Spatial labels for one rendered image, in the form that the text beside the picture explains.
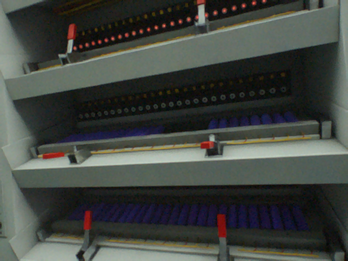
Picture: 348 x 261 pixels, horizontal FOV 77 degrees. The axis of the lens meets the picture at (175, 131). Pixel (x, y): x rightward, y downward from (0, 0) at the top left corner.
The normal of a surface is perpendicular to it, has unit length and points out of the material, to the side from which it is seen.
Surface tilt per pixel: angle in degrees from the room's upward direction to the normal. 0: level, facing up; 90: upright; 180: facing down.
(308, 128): 109
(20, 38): 90
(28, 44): 90
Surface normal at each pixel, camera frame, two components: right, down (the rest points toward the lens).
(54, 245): -0.18, -0.94
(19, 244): 0.95, -0.09
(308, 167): -0.25, 0.34
